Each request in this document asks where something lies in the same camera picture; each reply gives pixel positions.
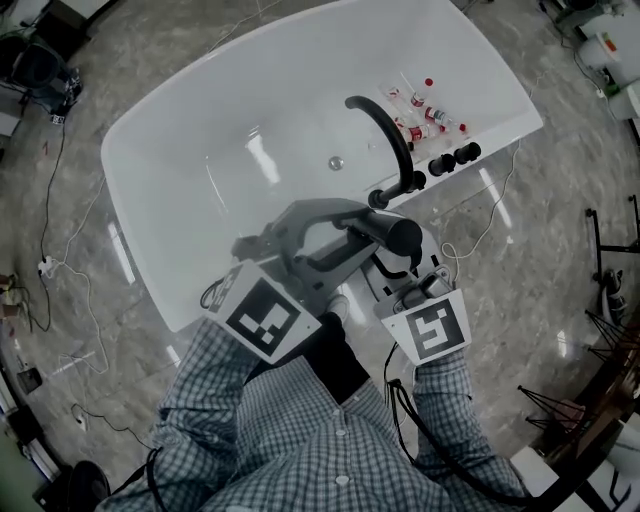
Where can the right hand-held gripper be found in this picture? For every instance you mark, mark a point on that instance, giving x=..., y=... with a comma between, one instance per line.
x=432, y=327

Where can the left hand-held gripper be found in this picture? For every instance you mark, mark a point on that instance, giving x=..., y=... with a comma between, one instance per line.
x=265, y=315

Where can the black handheld shower head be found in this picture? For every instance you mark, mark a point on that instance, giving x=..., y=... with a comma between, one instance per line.
x=395, y=235

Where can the person's right forearm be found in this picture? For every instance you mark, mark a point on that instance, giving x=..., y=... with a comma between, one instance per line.
x=440, y=395

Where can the person's left forearm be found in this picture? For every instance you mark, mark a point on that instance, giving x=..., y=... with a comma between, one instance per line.
x=210, y=370

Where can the white bathtub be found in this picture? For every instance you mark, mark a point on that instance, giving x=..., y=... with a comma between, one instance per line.
x=225, y=125

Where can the person's white shoe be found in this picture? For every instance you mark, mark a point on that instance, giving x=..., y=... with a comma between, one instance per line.
x=340, y=306

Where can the black faucet knob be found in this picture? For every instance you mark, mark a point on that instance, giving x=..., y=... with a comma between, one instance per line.
x=470, y=151
x=442, y=165
x=420, y=181

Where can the person's black trousers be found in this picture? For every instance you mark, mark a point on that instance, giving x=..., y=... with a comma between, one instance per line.
x=335, y=360

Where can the black gooseneck faucet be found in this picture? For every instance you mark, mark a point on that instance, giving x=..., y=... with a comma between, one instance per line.
x=392, y=132

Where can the pile of clear plastic bottles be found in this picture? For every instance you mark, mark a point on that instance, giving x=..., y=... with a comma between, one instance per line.
x=415, y=132

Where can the whiteboard on black stand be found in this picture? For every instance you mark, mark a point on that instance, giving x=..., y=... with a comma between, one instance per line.
x=600, y=245

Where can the person's checked shirt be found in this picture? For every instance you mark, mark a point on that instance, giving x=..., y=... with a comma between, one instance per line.
x=300, y=450

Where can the wooden table with hairpin legs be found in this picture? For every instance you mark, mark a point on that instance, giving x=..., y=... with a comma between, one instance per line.
x=610, y=400

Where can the white power strip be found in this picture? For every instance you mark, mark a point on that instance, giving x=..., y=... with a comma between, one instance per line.
x=46, y=266

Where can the small black-white tag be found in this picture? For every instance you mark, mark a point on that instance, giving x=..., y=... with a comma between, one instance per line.
x=58, y=119

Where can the white plug adapter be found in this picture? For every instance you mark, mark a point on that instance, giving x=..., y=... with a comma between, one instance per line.
x=80, y=423

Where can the small dark floor device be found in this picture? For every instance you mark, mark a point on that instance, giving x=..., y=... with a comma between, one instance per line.
x=28, y=380

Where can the dark wooden cabinet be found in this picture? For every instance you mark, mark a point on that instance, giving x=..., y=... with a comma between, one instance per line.
x=65, y=25

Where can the black armchair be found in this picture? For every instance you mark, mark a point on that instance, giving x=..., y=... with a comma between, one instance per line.
x=35, y=65

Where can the black round fan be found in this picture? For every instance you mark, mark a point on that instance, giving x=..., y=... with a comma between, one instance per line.
x=85, y=482

